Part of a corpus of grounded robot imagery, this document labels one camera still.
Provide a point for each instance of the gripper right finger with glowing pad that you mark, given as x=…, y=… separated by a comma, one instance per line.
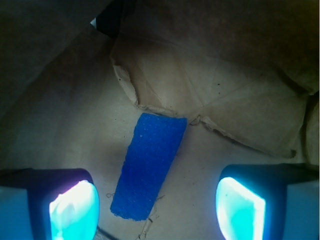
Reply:
x=268, y=202

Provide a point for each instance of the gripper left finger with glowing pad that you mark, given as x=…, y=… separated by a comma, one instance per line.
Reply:
x=48, y=204

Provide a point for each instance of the blue sponge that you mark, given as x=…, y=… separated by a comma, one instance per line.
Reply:
x=156, y=140

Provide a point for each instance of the brown paper bag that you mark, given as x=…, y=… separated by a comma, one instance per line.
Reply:
x=75, y=75

